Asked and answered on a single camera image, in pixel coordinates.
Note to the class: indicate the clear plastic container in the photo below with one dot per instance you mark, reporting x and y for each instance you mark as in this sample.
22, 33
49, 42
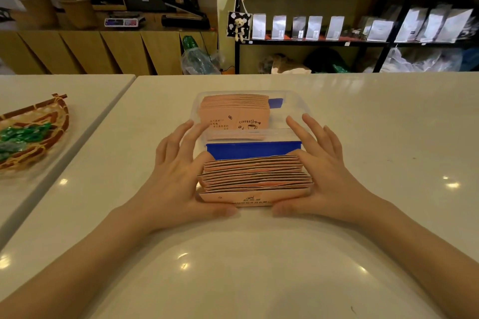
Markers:
292, 113

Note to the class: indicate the person's left forearm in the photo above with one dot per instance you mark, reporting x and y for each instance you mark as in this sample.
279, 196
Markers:
75, 274

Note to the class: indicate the black heat sealer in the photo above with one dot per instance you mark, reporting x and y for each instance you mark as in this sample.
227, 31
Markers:
185, 19

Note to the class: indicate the large white coffee bag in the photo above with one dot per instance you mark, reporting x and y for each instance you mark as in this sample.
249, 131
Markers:
434, 23
454, 25
409, 25

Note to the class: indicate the person's left hand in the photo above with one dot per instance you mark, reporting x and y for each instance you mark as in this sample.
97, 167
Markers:
172, 188

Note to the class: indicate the pile of green wrapped candies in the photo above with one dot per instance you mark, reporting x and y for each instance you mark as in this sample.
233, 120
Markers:
22, 135

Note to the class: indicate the small white coffee bag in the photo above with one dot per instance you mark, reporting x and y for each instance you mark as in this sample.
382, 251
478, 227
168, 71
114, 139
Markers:
380, 30

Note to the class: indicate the black pouch with plush bear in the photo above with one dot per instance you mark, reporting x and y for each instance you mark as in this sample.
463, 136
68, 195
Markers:
238, 27

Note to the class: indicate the tidy stack of pink cup sleeves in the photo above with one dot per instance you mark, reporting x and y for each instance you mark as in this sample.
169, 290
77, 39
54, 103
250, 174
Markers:
235, 113

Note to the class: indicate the person's left little finger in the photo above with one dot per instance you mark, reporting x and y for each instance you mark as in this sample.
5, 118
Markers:
161, 150

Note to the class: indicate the person's left thumb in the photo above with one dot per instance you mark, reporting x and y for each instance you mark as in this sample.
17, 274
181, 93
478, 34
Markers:
219, 211

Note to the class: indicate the wooden box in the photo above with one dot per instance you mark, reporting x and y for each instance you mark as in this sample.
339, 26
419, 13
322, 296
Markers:
106, 1

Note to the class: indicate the white plastic bags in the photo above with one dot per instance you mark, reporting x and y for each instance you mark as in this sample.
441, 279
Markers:
423, 60

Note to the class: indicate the small blue card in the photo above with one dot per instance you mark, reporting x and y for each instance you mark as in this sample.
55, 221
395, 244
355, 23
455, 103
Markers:
275, 103

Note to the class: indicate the black printer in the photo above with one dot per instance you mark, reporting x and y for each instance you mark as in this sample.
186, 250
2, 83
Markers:
148, 1

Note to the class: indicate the person's right middle finger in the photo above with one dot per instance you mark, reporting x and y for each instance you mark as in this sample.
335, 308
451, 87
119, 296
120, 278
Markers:
301, 135

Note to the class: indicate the clear plastic bag with green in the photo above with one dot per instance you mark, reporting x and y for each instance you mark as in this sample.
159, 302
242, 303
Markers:
196, 59

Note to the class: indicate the person's right forearm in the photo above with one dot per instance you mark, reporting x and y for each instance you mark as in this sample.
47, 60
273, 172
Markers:
423, 255

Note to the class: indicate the wooden counter cabinet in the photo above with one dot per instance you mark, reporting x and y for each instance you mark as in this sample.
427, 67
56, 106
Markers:
93, 51

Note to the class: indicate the black metal shelf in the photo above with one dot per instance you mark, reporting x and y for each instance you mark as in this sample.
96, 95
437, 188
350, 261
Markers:
299, 44

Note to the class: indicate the person's right little finger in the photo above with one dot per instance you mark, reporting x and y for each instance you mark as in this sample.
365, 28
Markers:
333, 141

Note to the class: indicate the large blue card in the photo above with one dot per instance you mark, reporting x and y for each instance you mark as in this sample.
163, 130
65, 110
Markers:
252, 149

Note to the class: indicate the woven bamboo basket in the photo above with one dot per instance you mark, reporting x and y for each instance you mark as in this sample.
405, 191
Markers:
45, 150

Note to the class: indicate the brown and white bundle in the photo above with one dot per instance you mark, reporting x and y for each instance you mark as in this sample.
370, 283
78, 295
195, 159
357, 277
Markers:
284, 64

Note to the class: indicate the row of silver coffee bags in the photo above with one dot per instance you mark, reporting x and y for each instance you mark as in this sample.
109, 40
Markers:
297, 27

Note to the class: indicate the person's right thumb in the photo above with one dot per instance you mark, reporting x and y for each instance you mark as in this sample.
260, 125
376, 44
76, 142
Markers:
290, 208

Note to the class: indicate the person's right hand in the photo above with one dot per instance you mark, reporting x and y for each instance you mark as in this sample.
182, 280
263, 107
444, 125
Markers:
333, 188

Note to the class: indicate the digital kitchen scale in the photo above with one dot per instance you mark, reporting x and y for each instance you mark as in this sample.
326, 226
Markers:
123, 20

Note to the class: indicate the person's left middle finger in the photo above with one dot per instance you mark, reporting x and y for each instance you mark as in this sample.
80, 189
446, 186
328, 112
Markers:
196, 141

